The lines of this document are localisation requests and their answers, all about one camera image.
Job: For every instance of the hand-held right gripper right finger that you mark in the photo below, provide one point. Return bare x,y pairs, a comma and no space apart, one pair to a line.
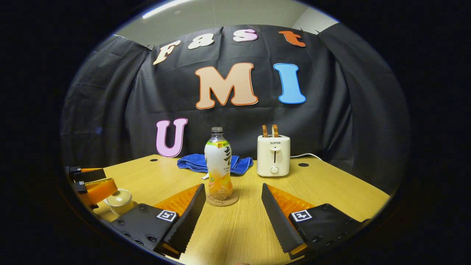
278,221

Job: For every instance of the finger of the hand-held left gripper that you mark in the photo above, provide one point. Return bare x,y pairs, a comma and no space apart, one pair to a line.
90,175
97,191

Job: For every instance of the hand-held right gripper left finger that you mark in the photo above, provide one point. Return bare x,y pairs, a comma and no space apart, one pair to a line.
189,221

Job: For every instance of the white teacup lid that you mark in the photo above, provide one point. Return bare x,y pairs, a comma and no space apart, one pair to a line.
118,198

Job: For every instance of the white teacup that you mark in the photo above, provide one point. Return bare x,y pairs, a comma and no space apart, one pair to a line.
123,209

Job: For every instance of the round brown coaster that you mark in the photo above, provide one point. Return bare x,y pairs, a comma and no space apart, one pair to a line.
233,200

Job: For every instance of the clear water bottle white label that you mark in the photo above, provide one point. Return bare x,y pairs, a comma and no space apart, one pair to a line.
218,162

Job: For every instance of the blue towel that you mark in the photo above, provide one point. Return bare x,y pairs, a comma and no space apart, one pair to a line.
191,163

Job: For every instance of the cream toaster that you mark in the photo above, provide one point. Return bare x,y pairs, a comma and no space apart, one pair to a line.
274,154

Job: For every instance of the toast slice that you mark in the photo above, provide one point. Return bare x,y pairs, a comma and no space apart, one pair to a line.
264,131
275,130

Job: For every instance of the black backdrop cloth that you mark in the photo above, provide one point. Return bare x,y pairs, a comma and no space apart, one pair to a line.
349,110

